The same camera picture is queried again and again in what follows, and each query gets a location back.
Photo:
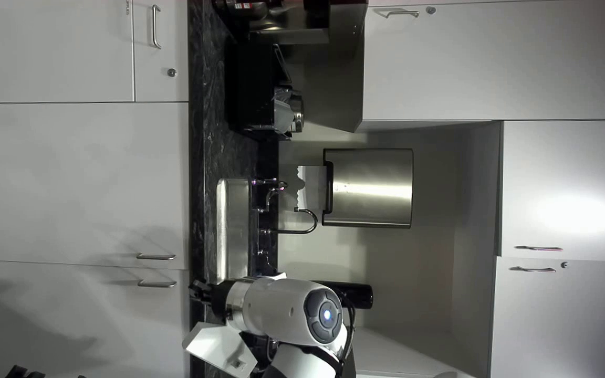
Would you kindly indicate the stainless steel sink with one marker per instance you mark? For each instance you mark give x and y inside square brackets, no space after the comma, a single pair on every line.
[233,232]

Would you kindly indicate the white wall cabinet door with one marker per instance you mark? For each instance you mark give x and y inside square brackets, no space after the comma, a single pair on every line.
[562,321]
[568,189]
[498,64]

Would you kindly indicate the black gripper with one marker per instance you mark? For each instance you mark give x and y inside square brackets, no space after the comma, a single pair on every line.
[211,292]

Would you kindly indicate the dark kitchen appliance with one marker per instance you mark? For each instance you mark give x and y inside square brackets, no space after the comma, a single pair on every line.
[275,28]

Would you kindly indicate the stainless steel pot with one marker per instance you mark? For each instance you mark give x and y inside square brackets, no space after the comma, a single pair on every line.
[368,189]

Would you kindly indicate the white drawer front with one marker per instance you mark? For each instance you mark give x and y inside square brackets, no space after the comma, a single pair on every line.
[173,34]

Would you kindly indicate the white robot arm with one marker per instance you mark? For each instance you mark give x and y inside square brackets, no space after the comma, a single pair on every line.
[283,308]

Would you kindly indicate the white cabinet panel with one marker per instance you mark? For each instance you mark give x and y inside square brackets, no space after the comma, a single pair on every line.
[51,48]

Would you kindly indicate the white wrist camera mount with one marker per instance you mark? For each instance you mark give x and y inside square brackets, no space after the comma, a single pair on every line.
[220,347]

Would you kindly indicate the black coffee machine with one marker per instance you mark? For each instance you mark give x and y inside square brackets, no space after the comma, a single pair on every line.
[246,85]

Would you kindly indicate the stainless steel wall panel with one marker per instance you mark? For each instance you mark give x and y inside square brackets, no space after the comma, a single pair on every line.
[331,77]

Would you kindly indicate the black cylinder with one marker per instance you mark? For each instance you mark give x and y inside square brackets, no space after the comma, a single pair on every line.
[359,295]

